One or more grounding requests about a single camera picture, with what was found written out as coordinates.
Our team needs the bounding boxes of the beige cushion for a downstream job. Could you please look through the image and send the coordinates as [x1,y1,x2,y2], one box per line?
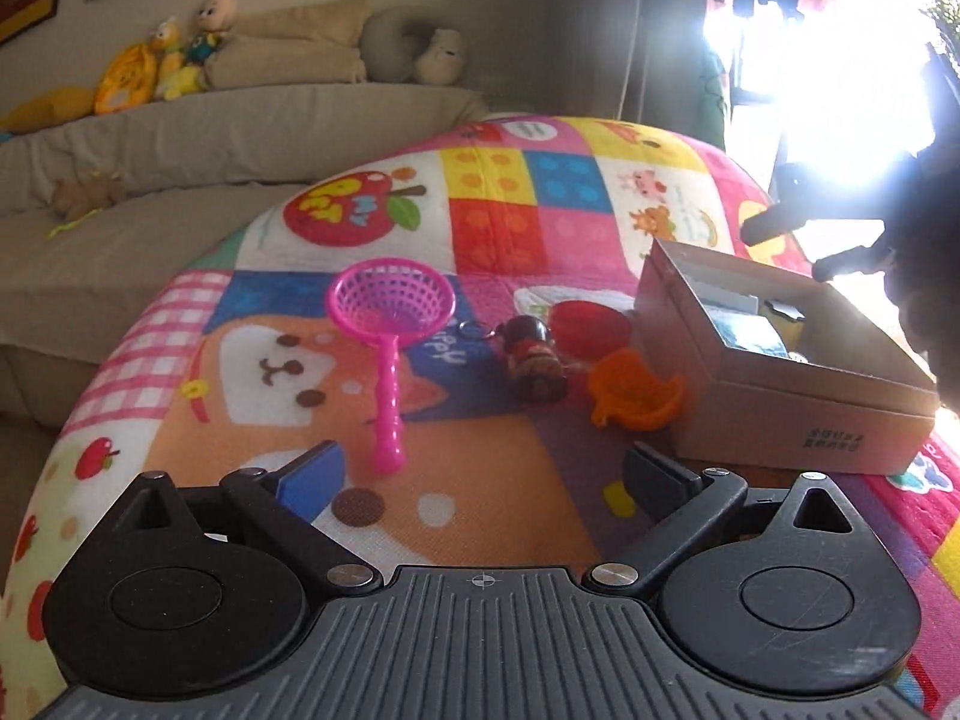
[206,37,368,89]
[232,0,372,44]

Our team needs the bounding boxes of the dark doll keychain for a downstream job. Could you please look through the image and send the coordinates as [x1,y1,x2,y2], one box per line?
[461,315,569,404]

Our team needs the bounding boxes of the orange toy cup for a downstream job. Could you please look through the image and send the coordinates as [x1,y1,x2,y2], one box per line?
[587,349,687,432]

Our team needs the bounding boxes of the yellow round plush bag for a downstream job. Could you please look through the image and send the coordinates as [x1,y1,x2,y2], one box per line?
[94,43,158,115]

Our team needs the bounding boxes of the brown plush toy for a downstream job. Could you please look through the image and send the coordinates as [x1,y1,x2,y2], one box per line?
[49,171,127,220]

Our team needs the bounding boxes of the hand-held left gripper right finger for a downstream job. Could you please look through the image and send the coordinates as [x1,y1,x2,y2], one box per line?
[589,442,863,601]

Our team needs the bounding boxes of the beige sofa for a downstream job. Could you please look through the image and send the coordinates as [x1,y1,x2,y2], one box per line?
[0,82,488,432]

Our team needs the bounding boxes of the grey curtain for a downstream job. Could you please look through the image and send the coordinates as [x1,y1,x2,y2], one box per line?
[540,0,721,137]

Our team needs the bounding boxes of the red toy bowl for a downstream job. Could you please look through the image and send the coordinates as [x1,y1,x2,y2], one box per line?
[551,300,632,361]

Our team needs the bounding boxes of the white bear plush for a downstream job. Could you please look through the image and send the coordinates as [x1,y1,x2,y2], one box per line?
[416,28,467,86]

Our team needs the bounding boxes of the grey neck pillow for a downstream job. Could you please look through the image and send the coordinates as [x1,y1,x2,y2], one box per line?
[361,6,445,83]

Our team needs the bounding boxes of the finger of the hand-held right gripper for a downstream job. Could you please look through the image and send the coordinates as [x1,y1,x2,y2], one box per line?
[812,240,901,280]
[739,161,815,246]

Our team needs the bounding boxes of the cartoon baby doll plush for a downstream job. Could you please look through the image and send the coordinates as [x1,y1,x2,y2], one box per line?
[186,0,235,67]

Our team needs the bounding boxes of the pink cardboard box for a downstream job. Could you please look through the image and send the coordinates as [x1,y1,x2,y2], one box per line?
[636,238,942,475]

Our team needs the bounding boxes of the pink plastic toy strainer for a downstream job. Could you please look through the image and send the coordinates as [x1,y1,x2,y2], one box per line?
[326,259,456,475]

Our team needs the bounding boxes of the green cloth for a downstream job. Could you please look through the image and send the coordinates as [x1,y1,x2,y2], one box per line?
[701,52,734,151]

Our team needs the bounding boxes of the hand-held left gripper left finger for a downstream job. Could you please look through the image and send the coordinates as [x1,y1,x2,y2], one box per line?
[112,441,385,597]

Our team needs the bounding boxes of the colourful cartoon play mat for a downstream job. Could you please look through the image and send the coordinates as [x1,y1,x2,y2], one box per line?
[0,114,960,720]

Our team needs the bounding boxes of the blue tissue packet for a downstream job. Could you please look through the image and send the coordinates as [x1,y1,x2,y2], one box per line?
[705,307,790,359]

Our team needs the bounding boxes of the yellow duck plush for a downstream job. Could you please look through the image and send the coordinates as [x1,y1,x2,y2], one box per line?
[146,15,207,101]

